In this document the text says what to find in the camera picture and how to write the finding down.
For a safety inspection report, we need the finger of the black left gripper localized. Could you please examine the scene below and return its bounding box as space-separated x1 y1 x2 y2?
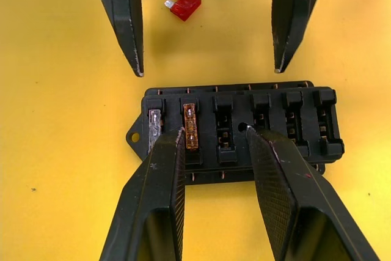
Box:
271 0 324 75
95 0 145 78

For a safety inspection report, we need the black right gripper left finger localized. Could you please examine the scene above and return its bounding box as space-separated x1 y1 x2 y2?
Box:
98 128 186 261

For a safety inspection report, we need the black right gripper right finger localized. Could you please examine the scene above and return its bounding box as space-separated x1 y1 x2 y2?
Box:
246 125 381 261

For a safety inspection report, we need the black fuse box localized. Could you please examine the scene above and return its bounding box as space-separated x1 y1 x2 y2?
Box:
125 80 345 186

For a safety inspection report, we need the red blade fuse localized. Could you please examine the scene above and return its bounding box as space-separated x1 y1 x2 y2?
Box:
164 0 202 23

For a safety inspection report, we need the clear blade fuse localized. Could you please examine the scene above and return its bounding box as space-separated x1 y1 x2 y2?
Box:
147 108 163 155

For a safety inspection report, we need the orange blade fuse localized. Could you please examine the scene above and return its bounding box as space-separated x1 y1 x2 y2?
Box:
182 103 200 152

